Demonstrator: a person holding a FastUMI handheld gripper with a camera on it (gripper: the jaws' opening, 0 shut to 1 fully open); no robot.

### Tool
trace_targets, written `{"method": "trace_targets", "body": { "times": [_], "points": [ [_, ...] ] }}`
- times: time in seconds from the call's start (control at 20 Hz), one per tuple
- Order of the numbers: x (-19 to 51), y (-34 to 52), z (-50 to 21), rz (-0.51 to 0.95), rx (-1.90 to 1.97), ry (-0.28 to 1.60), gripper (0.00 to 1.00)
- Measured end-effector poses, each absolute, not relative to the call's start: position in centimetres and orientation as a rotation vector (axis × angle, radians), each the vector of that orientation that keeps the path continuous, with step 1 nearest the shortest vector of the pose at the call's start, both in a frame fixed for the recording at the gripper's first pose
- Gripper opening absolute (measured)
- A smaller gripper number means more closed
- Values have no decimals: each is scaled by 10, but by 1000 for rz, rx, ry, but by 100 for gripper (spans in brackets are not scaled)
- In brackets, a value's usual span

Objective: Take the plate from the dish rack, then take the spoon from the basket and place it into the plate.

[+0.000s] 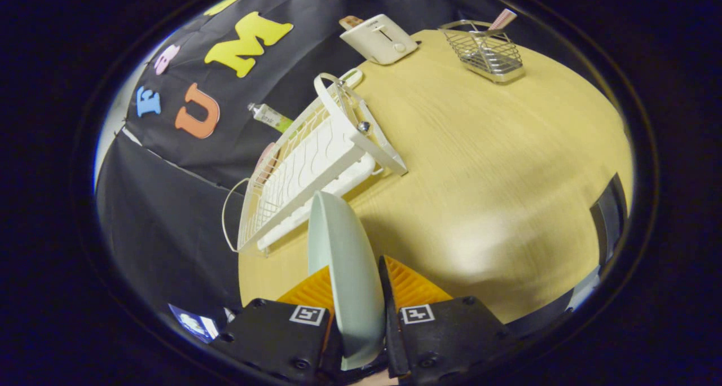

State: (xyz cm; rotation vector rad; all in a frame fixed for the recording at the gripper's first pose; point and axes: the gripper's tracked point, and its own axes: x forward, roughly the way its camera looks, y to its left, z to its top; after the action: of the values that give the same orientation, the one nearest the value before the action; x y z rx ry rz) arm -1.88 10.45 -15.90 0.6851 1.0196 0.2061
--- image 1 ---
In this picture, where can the pale green plate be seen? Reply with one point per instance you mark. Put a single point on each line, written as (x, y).
(344, 262)

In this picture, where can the white toaster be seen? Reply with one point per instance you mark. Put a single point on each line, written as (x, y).
(378, 39)

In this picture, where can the computer monitor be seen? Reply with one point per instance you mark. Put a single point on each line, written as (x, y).
(192, 321)

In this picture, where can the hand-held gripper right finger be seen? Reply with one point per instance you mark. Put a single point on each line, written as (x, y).
(386, 287)

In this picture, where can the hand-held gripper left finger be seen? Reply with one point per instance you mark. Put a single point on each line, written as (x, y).
(271, 335)

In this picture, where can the brown toast slice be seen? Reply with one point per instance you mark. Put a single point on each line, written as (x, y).
(351, 21)

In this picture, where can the white divided tray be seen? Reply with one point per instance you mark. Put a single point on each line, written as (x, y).
(354, 77)

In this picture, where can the pink plate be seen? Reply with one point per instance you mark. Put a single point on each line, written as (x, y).
(265, 156)

